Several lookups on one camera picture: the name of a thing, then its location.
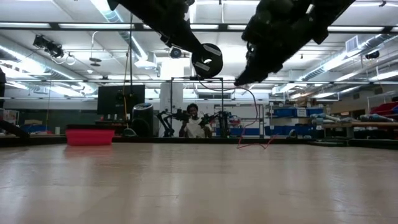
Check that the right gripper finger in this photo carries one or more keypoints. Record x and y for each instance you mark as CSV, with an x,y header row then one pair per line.
x,y
248,77

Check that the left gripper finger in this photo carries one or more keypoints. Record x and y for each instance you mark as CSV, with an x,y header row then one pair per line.
x,y
196,45

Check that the black hanging pole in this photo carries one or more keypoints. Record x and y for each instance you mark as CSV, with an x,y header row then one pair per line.
x,y
131,46

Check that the blue storage bin shelf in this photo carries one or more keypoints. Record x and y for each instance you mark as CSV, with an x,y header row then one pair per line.
x,y
287,112

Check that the person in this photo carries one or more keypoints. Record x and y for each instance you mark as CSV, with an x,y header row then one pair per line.
x,y
194,129

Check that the black monitor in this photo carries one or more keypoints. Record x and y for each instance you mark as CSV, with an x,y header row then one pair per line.
x,y
121,99

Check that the wooden workbench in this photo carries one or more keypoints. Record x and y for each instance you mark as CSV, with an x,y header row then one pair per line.
x,y
357,125

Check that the black overhead light beam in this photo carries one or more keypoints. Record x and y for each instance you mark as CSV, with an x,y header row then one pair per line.
x,y
55,26

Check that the red collapsible bin black rim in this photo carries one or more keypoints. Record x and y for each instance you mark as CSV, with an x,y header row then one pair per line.
x,y
90,137

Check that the white printed box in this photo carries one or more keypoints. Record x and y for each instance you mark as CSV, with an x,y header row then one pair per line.
x,y
9,116

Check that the black dome ceiling camera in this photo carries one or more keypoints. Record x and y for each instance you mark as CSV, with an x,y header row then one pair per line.
x,y
175,52

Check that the black aluminium table frame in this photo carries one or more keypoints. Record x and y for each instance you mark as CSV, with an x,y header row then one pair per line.
x,y
311,140

